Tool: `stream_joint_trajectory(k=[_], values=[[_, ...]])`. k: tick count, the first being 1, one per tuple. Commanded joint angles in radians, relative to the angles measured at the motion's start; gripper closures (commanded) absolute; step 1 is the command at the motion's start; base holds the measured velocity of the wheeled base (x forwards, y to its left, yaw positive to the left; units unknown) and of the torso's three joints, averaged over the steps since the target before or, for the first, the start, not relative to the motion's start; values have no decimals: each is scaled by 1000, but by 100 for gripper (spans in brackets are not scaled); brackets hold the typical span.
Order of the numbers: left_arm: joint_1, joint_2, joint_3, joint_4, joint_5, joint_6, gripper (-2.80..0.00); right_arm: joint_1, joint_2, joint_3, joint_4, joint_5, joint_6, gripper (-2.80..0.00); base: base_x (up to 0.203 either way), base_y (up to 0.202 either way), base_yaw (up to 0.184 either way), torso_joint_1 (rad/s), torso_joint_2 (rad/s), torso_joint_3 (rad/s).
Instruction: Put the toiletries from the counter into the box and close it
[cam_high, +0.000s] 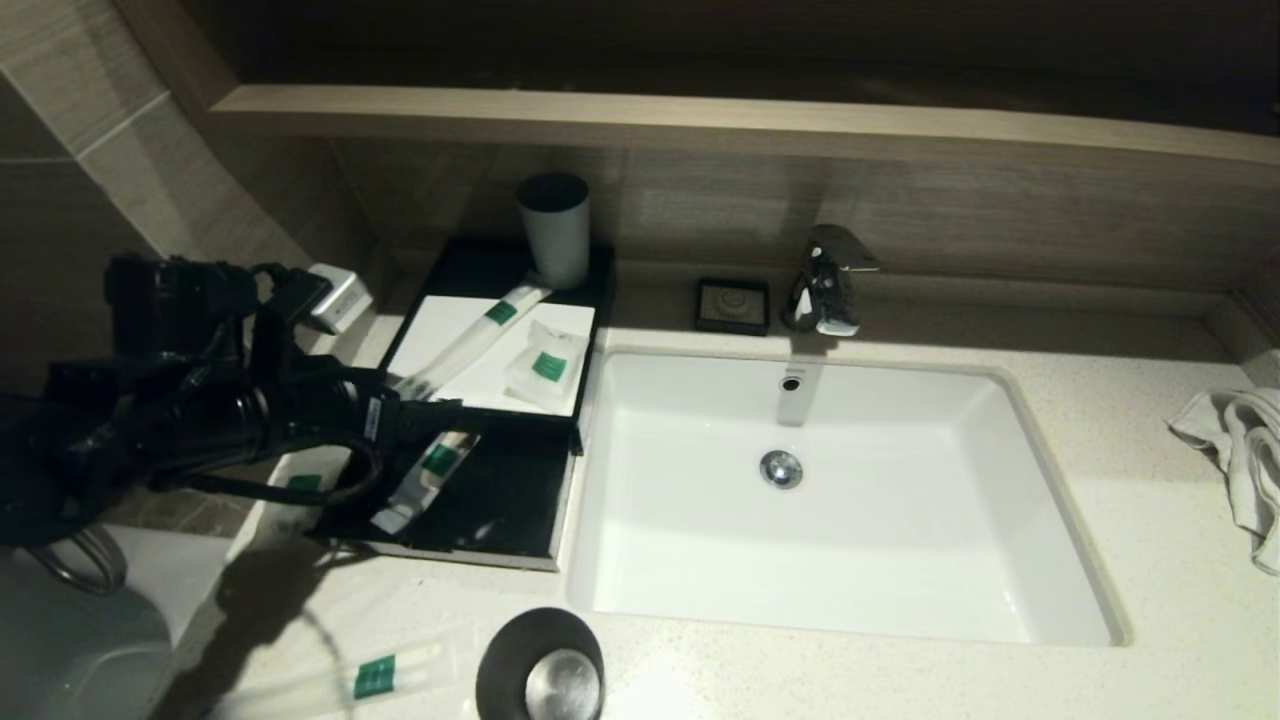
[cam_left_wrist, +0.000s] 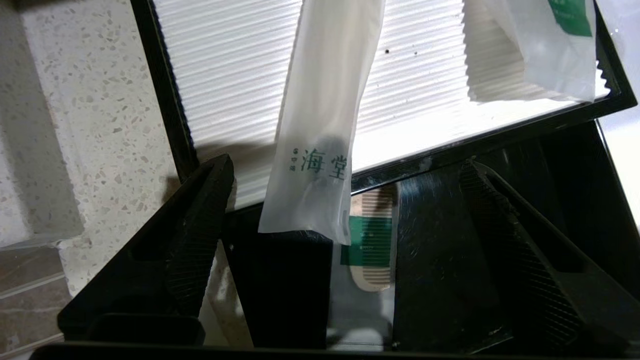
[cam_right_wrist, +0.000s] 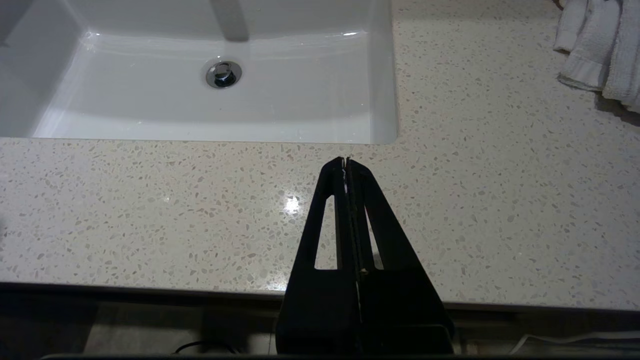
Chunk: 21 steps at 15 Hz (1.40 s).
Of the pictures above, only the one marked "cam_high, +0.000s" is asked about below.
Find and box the long white packet green label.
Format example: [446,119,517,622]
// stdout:
[370,430,483,536]
[205,640,451,720]
[385,284,554,401]

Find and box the black plastic tray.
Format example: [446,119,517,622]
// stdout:
[305,415,579,573]

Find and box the black amenity tray with drawer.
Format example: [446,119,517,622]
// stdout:
[358,238,617,456]

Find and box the white ribbed mat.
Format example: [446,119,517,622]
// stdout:
[385,296,597,418]

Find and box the small square packet green label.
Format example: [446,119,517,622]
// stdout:
[255,455,351,546]
[503,320,591,414]

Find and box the grey cup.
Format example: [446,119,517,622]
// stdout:
[516,173,592,291]

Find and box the round black dish metal centre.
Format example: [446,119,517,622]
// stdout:
[477,604,607,720]

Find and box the black soap dish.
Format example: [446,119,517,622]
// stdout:
[694,279,771,337]

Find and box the chrome drain plug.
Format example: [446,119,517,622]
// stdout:
[759,450,804,491]

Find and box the grey toilet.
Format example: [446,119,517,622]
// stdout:
[0,560,176,720]

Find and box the chrome faucet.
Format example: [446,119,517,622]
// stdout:
[781,226,879,338]

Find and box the white sink basin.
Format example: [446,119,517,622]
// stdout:
[567,345,1131,646]

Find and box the white towel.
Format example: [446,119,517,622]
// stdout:
[1165,388,1280,576]

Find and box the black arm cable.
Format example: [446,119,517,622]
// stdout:
[150,440,386,506]

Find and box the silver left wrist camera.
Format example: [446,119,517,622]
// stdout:
[305,263,374,334]

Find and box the dark looped hose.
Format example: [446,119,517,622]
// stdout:
[30,525,128,597]

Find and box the wooden wall shelf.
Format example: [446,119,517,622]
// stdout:
[215,87,1280,171]

